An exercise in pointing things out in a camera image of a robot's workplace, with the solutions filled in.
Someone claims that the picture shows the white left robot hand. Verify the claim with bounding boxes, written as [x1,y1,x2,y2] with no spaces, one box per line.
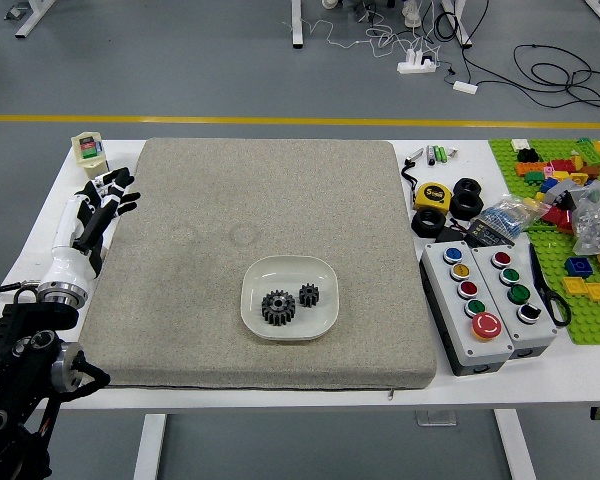
[42,167,142,289]

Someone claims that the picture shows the big black gear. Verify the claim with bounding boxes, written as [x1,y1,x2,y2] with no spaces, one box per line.
[260,289,299,326]

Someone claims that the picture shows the small black gear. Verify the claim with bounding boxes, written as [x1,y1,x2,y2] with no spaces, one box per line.
[298,283,322,309]

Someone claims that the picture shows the large black nut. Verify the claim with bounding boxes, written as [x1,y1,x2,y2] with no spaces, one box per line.
[453,177,483,197]
[411,207,449,239]
[451,192,485,220]

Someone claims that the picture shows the grey five-button control box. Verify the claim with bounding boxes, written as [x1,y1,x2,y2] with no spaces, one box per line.
[419,241,515,377]

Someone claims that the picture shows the grey four-button control box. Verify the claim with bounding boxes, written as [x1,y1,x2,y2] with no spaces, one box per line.
[469,244,559,361]

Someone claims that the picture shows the white table leg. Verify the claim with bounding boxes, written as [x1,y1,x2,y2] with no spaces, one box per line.
[132,413,167,480]
[494,409,539,480]

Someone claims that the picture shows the grey-brown mat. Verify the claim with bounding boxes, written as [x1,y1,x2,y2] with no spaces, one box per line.
[79,137,439,390]

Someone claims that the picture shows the white square plate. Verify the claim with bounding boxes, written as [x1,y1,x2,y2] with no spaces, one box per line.
[240,254,340,342]

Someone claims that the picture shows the yellow tape measure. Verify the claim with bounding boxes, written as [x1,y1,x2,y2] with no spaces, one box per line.
[413,181,454,212]

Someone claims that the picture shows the white power strip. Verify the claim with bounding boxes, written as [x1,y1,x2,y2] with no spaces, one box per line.
[397,49,439,75]

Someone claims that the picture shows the black display module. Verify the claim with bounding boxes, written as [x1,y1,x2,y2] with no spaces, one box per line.
[467,219,515,247]

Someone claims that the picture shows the plastic bag of blue parts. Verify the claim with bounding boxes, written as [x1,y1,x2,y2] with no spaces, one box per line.
[472,194,544,239]

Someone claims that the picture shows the black scissors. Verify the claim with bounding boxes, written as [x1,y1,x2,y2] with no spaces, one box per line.
[528,243,572,327]

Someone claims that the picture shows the red toy brick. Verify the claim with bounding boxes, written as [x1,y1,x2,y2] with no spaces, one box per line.
[542,207,574,231]

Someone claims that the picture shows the blue square toy brick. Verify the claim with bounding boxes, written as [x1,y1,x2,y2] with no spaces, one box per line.
[564,256,594,277]

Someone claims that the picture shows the plastic bag of silver nuts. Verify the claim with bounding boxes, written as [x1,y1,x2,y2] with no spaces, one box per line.
[569,174,600,256]

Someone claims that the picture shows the long green toy brick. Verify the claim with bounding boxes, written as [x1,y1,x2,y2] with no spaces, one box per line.
[574,137,600,165]

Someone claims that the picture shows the beige switch box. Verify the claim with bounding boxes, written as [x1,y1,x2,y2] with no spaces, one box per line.
[70,132,112,180]

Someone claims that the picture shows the black lanyard cord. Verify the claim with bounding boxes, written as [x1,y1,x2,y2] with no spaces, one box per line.
[402,158,420,202]

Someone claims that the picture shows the white floor cable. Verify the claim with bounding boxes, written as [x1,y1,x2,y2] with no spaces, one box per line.
[299,12,444,59]

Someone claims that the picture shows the small black wired module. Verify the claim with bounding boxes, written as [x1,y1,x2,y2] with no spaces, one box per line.
[435,223,474,246]

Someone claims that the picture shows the grey bracket under table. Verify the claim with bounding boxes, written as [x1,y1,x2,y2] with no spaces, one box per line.
[414,409,456,427]

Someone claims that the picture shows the green brick base plate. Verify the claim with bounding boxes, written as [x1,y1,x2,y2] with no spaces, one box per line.
[488,137,600,346]

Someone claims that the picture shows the black floor cable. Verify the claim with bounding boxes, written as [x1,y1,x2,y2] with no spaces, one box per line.
[512,43,600,126]

